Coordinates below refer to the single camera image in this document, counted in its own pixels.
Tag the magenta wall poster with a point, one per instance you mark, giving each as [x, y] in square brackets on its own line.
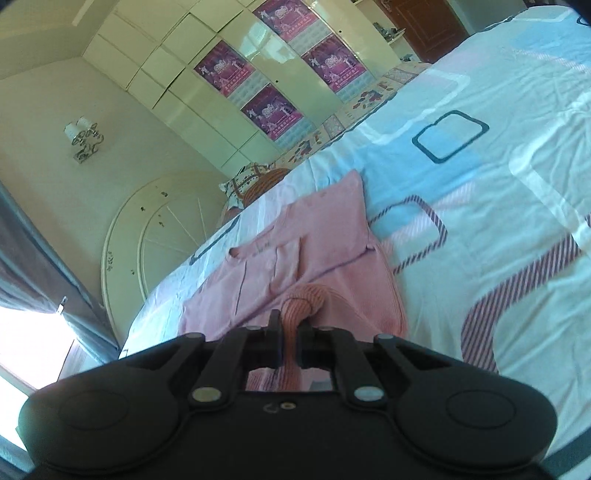
[270, 108]
[286, 16]
[224, 67]
[334, 62]

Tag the cream glossy wardrobe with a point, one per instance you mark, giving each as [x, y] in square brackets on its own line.
[175, 78]

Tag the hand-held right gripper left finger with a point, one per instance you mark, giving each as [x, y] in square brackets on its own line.
[277, 344]

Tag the pink long-sleeve sweater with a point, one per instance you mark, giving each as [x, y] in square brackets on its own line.
[323, 240]

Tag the bright window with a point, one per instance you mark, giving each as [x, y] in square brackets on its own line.
[27, 341]

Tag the brown wooden door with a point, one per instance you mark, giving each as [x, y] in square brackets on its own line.
[429, 25]

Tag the silver wall lamp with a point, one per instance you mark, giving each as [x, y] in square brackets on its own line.
[83, 138]

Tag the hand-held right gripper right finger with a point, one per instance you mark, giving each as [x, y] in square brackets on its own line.
[301, 346]

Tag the white corner shelves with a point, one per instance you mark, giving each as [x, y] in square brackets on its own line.
[390, 32]

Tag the cream round headboard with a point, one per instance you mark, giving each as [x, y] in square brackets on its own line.
[152, 230]

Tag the floral patterned bedspread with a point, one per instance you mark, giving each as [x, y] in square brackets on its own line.
[341, 115]

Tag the blue grey curtain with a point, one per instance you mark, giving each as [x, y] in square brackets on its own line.
[41, 286]

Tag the patterned pillow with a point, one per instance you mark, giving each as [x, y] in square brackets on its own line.
[244, 182]

